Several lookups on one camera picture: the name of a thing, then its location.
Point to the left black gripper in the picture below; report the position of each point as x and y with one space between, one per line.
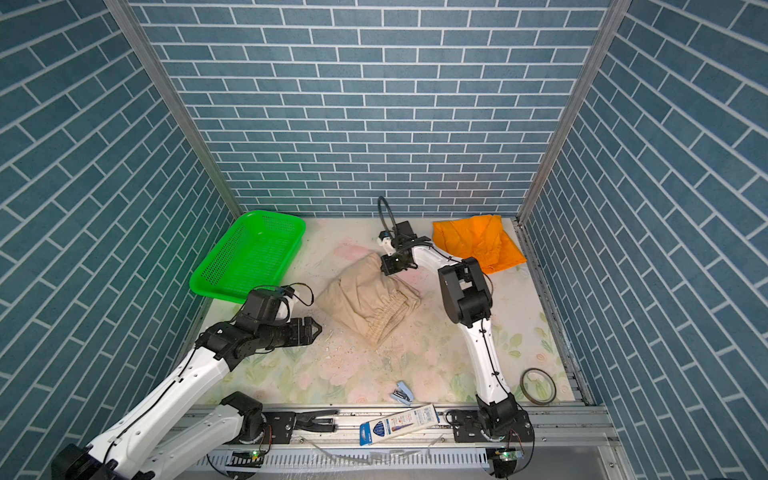
297 337

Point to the right circuit board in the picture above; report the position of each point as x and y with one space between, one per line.
505 458

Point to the left circuit board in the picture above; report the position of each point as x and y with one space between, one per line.
246 459

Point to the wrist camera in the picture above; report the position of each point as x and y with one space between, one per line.
385 243
288 299

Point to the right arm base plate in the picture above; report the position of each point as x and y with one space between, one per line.
476 426

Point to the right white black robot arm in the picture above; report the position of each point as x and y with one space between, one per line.
467 301

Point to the blue white flat box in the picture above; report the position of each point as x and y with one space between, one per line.
406 422

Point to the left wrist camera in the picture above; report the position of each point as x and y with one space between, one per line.
288 299

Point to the circuit board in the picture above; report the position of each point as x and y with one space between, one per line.
505 458
246 459

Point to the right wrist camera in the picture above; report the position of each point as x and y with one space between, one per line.
385 243

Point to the orange shorts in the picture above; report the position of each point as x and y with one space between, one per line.
480 237

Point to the white vented cable duct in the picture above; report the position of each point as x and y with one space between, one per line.
308 460

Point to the aluminium front rail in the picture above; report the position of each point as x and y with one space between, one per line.
568 441

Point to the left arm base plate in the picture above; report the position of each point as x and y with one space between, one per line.
267 427

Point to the beige shorts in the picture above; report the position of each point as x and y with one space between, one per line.
368 302

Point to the green plastic basket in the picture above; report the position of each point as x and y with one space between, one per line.
256 251

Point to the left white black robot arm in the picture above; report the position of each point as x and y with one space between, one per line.
140 445

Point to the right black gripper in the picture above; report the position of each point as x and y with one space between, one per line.
385 264

